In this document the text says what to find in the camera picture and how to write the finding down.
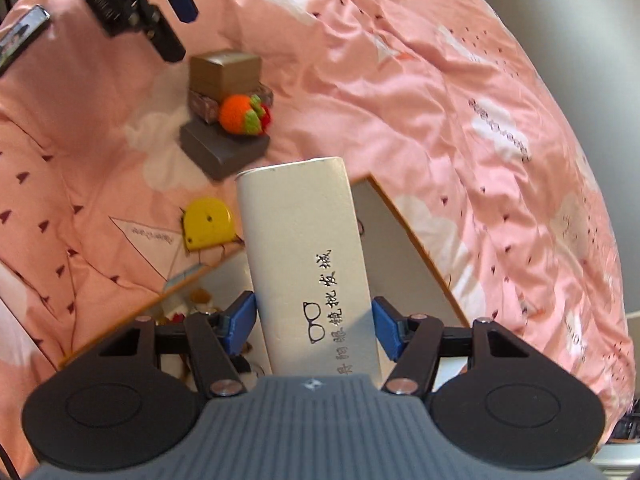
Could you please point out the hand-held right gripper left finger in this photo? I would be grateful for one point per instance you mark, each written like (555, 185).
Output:
(240, 322)

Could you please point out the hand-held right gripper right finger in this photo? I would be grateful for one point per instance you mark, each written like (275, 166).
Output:
(387, 330)

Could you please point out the orange cardboard box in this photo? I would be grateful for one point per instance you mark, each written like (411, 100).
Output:
(387, 255)

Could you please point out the white glasses case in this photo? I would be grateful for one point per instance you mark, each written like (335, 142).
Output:
(305, 240)

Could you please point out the small corked glass bottle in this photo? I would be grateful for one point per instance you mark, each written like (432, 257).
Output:
(200, 297)

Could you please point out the patterned brown small box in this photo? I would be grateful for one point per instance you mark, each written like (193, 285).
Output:
(200, 105)

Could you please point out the orange crochet fruit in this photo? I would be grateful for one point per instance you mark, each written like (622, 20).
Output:
(237, 115)

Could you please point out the black smartphone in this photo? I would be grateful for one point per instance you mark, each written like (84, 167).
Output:
(20, 37)

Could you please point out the yellow tape measure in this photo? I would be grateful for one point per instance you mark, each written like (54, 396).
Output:
(205, 222)

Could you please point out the dark grey flat box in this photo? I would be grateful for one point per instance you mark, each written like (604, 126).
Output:
(220, 152)

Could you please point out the pink printed blanket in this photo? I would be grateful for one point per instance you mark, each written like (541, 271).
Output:
(425, 110)

